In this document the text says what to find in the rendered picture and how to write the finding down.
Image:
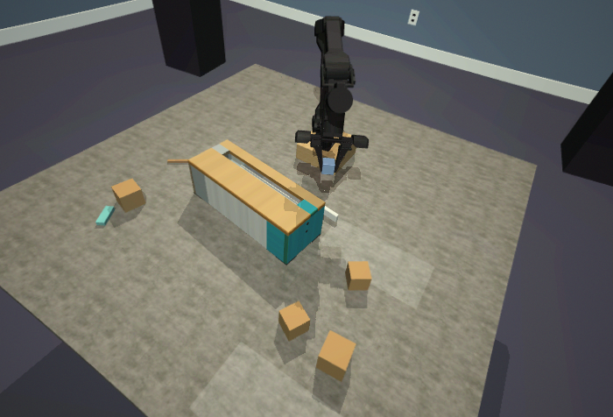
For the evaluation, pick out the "teal flat bar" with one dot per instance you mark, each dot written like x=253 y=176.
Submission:
x=105 y=215

